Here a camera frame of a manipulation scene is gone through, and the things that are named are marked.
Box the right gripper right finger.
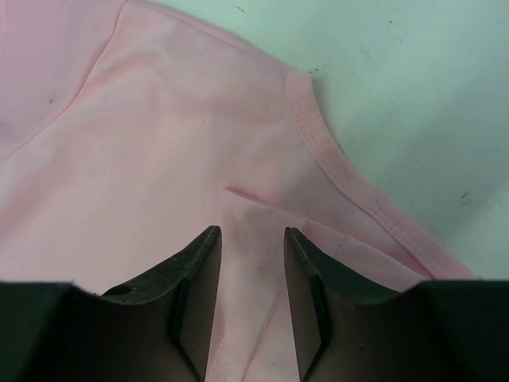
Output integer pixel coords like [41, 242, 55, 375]
[284, 228, 398, 378]

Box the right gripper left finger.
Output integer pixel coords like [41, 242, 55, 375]
[103, 226, 221, 381]

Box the pink t-shirt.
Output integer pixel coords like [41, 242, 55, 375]
[1, 1, 472, 381]

